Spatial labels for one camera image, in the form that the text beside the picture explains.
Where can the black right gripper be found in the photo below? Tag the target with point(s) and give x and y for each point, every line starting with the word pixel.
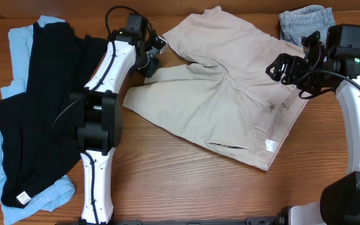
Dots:
pixel 294 64

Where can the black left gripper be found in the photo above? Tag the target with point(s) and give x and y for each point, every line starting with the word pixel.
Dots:
pixel 150 65

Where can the beige khaki shorts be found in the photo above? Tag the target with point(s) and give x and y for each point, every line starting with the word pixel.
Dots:
pixel 222 99

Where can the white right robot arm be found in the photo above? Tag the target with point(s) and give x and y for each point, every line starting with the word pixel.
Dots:
pixel 340 201

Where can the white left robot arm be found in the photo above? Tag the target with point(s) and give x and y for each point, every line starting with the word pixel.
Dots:
pixel 99 125

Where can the light blue denim shorts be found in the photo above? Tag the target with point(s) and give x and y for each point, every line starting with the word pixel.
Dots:
pixel 305 21

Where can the black garment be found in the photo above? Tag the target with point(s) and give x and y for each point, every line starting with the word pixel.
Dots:
pixel 36 124

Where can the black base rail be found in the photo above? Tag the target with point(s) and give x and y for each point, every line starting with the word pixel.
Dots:
pixel 266 220

